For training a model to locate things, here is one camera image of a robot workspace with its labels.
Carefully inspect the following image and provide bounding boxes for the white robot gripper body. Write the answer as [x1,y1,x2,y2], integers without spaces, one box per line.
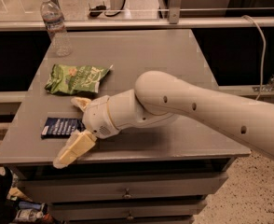
[82,95,119,139]

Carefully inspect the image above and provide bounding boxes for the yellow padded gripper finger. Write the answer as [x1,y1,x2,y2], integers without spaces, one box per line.
[53,130,97,169]
[71,97,91,112]

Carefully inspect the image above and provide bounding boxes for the blue rxbar wrapper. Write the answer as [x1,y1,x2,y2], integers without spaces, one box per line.
[41,118,85,139]

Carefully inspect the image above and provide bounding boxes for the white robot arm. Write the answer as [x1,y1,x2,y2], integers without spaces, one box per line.
[53,71,274,169]

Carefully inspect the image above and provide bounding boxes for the green chip bag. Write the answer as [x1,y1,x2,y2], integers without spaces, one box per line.
[45,64,111,95]

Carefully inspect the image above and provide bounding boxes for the upper dresser drawer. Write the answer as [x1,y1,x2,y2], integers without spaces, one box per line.
[18,172,227,203]

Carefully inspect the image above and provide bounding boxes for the dresser drawer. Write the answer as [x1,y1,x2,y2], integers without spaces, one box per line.
[49,199,207,221]
[18,172,227,203]

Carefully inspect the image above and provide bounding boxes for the grey wooden dresser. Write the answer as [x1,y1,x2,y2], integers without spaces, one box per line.
[0,30,250,224]

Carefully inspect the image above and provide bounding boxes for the lower dresser drawer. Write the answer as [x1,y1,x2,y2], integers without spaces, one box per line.
[49,199,207,221]

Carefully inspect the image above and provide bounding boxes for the clutter on floor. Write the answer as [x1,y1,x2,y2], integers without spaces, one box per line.
[8,188,56,224]

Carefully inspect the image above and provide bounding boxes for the clear plastic water bottle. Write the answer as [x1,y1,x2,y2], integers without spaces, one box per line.
[40,0,72,57]

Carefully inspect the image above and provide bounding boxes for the grey metal railing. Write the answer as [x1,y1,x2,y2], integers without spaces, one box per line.
[0,0,274,31]

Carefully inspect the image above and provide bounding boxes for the black cable on floor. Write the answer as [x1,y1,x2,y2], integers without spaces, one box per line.
[88,0,128,18]

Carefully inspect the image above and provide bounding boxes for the white cable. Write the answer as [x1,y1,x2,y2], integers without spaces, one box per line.
[241,14,267,101]

